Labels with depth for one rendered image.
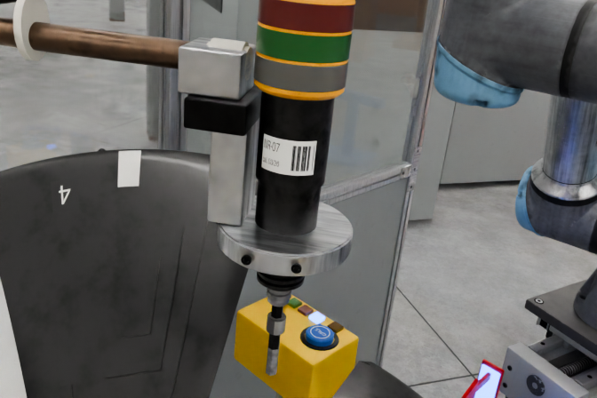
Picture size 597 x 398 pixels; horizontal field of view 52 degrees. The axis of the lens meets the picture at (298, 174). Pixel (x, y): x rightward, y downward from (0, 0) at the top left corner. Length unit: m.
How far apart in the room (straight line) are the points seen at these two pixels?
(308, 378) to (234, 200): 0.59
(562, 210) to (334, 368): 0.46
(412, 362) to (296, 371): 1.81
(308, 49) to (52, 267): 0.29
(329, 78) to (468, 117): 4.04
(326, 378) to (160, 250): 0.48
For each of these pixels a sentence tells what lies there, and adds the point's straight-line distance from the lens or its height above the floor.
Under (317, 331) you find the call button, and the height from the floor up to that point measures 1.08.
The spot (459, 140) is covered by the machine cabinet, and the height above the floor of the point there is 0.38.
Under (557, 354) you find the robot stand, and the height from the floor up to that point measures 0.98.
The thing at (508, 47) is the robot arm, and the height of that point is 1.54.
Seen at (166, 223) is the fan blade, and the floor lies 1.39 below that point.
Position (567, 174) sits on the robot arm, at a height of 1.29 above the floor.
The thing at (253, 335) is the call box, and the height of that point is 1.05.
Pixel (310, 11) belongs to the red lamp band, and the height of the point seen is 1.57.
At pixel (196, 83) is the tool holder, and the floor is 1.54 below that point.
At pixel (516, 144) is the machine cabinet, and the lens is 4.64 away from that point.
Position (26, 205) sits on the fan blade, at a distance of 0.50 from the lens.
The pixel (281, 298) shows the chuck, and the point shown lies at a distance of 0.33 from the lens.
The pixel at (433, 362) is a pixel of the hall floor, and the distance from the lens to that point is 2.70.
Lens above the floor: 1.60
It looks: 22 degrees down
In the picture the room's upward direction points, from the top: 6 degrees clockwise
